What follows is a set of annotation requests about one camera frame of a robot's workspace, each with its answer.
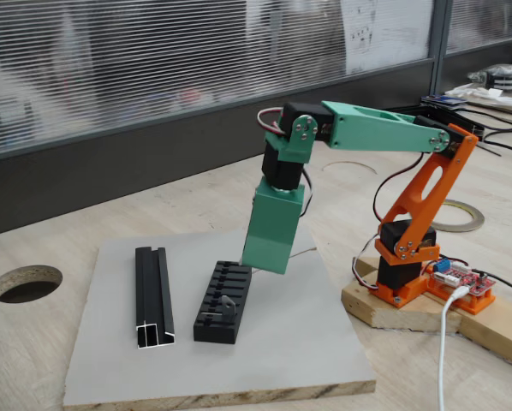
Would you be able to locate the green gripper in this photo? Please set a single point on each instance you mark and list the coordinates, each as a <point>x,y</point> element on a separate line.
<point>270,244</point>

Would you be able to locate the small metal angle bracket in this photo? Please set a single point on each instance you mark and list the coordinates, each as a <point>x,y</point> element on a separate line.
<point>228,305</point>

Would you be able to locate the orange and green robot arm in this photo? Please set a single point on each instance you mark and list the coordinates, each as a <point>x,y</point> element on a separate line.
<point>376,128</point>

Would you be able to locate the black slotted holder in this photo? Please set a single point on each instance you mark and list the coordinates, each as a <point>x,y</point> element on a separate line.
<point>215,334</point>

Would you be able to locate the grey plywood board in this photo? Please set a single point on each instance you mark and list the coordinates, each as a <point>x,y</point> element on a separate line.
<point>281,351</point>

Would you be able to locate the pale wooden base block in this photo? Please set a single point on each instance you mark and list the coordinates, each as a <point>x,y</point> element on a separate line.
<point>410,317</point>

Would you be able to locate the flat tape roll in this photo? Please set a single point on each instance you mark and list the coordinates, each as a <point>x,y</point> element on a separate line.
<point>457,229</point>

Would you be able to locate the red controller circuit board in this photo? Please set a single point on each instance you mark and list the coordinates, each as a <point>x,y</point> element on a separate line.
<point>474,282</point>

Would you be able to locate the dark blue flat box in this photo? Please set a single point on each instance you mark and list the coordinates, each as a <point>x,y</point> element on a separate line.
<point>444,100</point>

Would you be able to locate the long wooden base plank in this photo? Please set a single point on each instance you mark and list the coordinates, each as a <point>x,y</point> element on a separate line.
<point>495,334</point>

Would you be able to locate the white printed paper sheet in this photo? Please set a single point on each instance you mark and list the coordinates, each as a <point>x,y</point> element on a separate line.
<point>384,34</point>

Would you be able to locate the white flat sheets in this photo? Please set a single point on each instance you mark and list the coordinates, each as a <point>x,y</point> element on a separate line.
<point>495,100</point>

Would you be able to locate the grey and black device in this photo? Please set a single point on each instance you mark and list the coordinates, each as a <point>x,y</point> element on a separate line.
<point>502,79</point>

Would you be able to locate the dark aluminium profile rail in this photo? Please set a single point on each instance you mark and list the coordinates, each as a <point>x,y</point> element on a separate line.
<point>153,295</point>

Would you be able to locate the black metal frame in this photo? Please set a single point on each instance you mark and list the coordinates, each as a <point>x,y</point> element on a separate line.
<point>436,112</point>

